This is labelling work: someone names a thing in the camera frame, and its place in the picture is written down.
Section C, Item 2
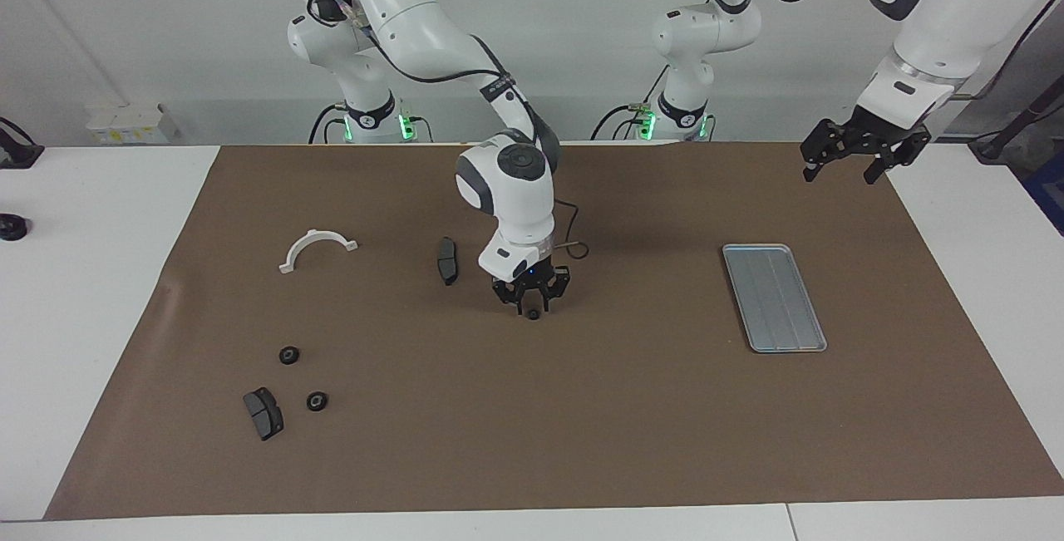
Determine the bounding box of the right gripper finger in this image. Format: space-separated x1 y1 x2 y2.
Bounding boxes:
537 268 574 315
491 278 528 314

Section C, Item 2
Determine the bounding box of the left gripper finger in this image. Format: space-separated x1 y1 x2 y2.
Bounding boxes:
800 119 847 184
863 129 933 186

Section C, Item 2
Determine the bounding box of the silver metal tray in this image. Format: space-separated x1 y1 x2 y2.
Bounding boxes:
721 243 829 354

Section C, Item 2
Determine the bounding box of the dark grey brake pad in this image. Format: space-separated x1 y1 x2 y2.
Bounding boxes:
436 237 460 287
243 387 285 442

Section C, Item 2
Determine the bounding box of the black stand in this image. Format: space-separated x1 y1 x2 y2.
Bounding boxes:
968 92 1064 164

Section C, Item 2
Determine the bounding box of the brown table mat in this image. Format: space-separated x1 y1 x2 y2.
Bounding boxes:
43 140 1064 521

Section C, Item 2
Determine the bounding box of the blue crate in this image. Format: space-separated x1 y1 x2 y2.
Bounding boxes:
1024 150 1064 236

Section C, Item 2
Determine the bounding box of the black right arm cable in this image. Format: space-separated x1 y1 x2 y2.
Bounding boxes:
308 0 591 261

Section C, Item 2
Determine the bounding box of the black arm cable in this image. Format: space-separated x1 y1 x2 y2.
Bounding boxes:
748 0 1057 101
308 0 591 261

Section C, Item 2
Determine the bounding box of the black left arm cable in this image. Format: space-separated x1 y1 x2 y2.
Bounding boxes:
748 0 1057 101

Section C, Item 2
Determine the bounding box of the black left base cable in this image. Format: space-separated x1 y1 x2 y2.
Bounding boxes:
590 101 658 141

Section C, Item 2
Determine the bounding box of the black base cable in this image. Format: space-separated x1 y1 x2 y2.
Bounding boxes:
308 105 350 145
590 101 658 141

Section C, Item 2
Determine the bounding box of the white curved plastic bracket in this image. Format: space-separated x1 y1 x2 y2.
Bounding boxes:
278 229 360 275

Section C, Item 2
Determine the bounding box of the black right base cable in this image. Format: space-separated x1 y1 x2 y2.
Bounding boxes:
308 105 350 145

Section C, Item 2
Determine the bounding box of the white wall socket box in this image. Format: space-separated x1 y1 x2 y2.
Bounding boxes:
86 103 180 145

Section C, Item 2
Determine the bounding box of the black clamp mount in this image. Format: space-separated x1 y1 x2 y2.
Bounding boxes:
0 117 45 170

